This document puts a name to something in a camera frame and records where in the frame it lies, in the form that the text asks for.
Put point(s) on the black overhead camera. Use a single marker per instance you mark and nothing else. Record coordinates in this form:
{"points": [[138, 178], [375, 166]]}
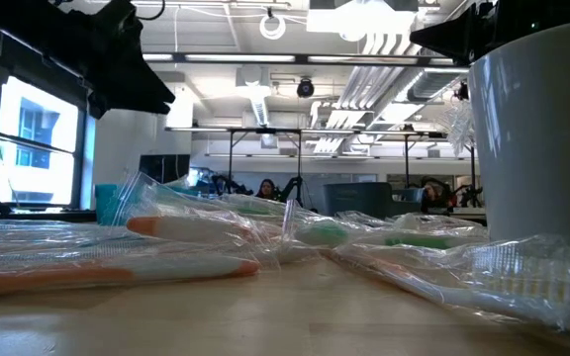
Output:
{"points": [[305, 88]]}

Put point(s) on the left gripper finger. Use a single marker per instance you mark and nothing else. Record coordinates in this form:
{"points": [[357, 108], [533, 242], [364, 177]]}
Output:
{"points": [[126, 64], [126, 106]]}

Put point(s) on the turquoise plastic bin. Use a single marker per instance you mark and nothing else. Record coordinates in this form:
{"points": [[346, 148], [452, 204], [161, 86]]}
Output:
{"points": [[104, 203]]}

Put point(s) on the black monitor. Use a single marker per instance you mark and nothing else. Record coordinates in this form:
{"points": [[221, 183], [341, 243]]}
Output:
{"points": [[163, 168]]}

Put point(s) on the green wrapped toothbrush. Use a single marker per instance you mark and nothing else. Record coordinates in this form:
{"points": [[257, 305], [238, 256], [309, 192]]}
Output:
{"points": [[253, 210], [413, 242]]}

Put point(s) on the orange wrapped toothbrush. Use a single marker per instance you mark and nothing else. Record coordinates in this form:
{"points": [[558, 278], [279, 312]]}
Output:
{"points": [[67, 277], [191, 228], [463, 296]]}

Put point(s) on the person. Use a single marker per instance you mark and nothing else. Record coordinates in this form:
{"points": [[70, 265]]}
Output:
{"points": [[431, 193], [266, 190]]}

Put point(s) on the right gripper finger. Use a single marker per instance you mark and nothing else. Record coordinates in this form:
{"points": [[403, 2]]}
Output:
{"points": [[453, 32]]}

